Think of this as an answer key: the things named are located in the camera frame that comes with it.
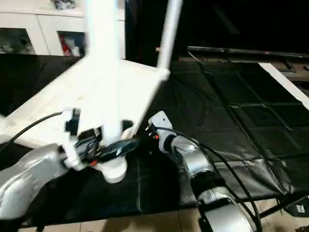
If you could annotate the white plastic table top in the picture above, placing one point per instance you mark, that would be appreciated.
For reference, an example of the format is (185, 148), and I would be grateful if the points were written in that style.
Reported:
(60, 101)

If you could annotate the white plastic table leg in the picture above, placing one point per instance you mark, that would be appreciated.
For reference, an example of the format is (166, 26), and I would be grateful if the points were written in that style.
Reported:
(103, 72)
(169, 36)

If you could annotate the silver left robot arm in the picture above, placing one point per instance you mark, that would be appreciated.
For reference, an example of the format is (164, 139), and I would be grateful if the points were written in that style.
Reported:
(24, 169)

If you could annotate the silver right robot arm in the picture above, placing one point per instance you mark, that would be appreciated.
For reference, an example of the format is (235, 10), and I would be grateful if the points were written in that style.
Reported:
(198, 162)

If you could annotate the black work mat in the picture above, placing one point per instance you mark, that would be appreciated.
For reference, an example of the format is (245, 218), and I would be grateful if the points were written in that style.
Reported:
(217, 108)

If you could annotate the red labelled package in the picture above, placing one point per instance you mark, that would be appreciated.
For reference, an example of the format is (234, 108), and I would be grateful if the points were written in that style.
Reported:
(65, 46)

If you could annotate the white glass-door cabinet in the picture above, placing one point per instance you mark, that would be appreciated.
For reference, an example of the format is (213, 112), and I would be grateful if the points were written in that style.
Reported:
(48, 21)

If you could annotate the white flat strip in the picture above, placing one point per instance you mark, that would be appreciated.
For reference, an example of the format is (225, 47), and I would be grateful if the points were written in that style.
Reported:
(285, 84)

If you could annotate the black tripod stand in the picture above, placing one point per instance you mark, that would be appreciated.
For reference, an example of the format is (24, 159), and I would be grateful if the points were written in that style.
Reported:
(297, 207)

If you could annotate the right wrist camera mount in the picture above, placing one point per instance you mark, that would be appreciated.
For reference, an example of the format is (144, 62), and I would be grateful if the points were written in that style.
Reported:
(160, 120)

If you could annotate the black metal rail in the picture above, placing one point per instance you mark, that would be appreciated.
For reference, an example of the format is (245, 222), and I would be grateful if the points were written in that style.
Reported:
(241, 50)

